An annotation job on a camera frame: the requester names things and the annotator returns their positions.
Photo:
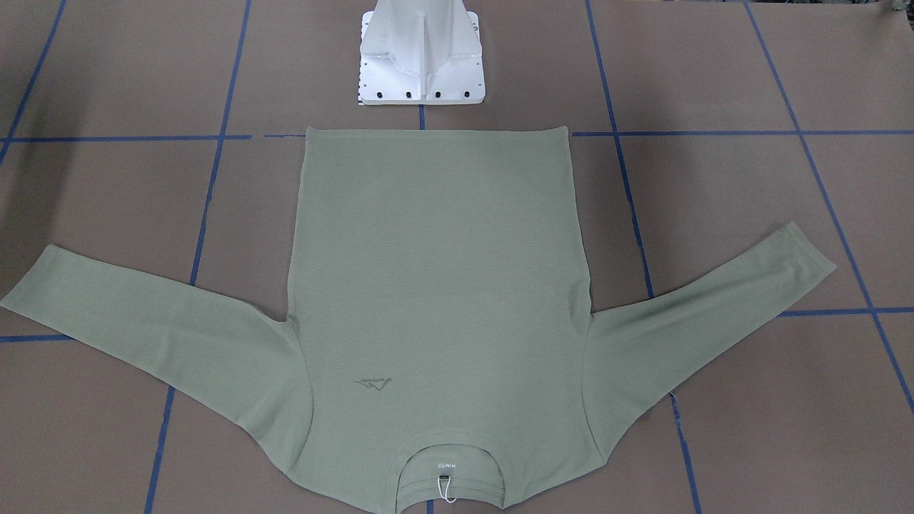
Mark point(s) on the green long-sleeve shirt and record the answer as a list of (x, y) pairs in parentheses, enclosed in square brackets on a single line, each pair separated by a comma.
[(439, 338)]

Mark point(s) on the white metal mount base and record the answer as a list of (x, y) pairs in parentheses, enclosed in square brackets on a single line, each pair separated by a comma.
[(420, 53)]

